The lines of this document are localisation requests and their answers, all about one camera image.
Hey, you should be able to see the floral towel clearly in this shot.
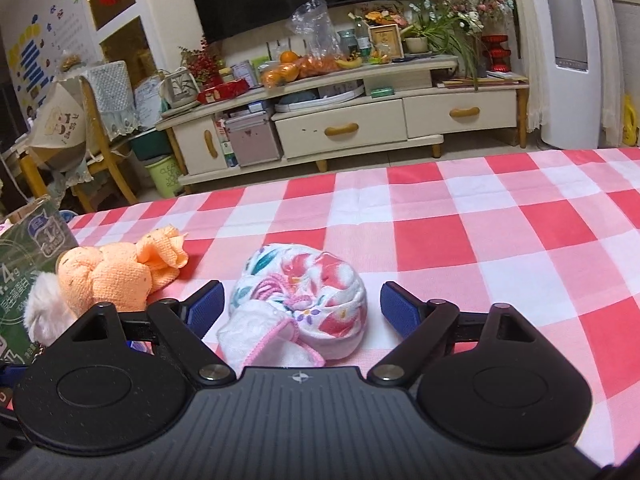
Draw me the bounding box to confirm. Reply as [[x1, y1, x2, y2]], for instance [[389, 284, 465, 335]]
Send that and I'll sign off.
[[216, 242, 368, 368]]

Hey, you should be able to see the clear glass bottle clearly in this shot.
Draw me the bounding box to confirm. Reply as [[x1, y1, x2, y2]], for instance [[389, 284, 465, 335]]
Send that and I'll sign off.
[[354, 15, 373, 58]]

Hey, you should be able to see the wooden chair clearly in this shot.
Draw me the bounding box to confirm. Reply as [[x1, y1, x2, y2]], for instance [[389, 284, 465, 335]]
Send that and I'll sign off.
[[20, 60, 141, 213]]

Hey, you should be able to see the green printed cardboard box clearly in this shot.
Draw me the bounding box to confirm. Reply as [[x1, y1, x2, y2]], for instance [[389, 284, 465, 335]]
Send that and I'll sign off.
[[0, 195, 81, 366]]

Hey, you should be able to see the clear plastic bag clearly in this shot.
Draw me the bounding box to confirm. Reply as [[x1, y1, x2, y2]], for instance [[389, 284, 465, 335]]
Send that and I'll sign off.
[[287, 0, 343, 58]]

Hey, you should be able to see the white lantern ornament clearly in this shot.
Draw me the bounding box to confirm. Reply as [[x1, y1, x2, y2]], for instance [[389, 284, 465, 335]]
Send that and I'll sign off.
[[160, 67, 201, 110]]

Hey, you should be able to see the red candle holder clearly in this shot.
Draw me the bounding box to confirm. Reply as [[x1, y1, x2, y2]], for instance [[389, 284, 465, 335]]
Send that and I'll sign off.
[[481, 34, 508, 73]]

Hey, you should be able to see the red flat box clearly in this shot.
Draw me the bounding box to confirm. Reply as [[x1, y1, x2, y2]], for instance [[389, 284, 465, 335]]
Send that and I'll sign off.
[[196, 79, 249, 105]]

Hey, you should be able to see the colourful wall poster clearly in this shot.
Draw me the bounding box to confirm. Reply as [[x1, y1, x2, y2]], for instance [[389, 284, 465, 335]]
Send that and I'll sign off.
[[7, 0, 101, 111]]

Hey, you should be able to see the printed beige cushion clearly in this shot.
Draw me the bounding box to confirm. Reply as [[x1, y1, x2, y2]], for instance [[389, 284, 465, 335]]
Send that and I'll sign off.
[[27, 80, 93, 176]]

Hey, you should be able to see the white curtain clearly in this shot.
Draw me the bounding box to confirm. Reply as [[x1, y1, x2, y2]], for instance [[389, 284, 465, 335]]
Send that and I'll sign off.
[[502, 0, 546, 133]]

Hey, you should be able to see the red white checkered tablecloth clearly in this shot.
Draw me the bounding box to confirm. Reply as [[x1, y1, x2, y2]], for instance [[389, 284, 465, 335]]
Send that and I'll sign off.
[[65, 147, 640, 466]]

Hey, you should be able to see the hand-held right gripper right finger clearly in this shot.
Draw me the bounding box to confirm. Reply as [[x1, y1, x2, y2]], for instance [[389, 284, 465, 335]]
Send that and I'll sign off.
[[367, 281, 544, 387]]

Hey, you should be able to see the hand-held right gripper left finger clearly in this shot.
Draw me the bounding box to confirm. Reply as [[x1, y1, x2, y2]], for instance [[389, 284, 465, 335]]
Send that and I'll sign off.
[[67, 280, 237, 389]]

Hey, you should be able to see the light green trash bin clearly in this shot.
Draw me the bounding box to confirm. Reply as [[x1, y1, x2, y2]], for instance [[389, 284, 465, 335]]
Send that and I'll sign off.
[[145, 155, 187, 198]]

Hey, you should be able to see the white brown plush toy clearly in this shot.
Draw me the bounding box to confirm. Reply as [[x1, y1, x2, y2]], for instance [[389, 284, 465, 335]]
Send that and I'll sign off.
[[24, 271, 81, 347]]

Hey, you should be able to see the yellow detergent bottle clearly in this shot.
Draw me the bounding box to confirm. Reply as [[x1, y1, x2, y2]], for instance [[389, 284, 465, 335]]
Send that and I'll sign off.
[[621, 92, 640, 146]]

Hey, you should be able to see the dark green bucket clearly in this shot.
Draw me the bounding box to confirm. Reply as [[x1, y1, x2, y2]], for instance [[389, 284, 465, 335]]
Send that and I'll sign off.
[[131, 127, 173, 161]]

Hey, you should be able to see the white tower air conditioner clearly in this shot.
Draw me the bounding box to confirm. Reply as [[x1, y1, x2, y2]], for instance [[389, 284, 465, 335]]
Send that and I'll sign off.
[[520, 0, 603, 150]]

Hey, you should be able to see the wooden picture frame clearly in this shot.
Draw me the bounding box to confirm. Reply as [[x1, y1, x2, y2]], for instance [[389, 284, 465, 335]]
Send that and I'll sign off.
[[368, 23, 404, 63]]

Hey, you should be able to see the orange knotted towel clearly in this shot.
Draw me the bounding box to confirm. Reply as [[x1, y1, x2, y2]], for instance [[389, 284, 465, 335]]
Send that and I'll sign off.
[[55, 225, 190, 318]]

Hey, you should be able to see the pink storage box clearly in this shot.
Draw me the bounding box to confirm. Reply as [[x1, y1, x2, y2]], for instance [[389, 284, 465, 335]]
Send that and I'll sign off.
[[224, 116, 283, 167]]

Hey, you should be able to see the bag of oranges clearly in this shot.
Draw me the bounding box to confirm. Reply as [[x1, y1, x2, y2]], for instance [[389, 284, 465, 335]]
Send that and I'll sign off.
[[260, 50, 346, 88]]

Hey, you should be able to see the cream TV stand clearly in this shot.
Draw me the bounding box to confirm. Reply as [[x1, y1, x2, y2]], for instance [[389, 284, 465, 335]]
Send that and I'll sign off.
[[155, 55, 531, 193]]

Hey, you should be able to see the white lace chair cover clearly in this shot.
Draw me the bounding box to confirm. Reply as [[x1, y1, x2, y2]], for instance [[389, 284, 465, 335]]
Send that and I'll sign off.
[[82, 60, 141, 136]]

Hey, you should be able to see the red berry branch decoration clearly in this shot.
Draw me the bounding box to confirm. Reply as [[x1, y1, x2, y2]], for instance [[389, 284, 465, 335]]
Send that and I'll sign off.
[[179, 35, 223, 88]]

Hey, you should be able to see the green potted plant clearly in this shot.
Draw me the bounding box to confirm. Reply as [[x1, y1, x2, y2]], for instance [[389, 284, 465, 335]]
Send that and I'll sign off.
[[400, 10, 481, 91]]

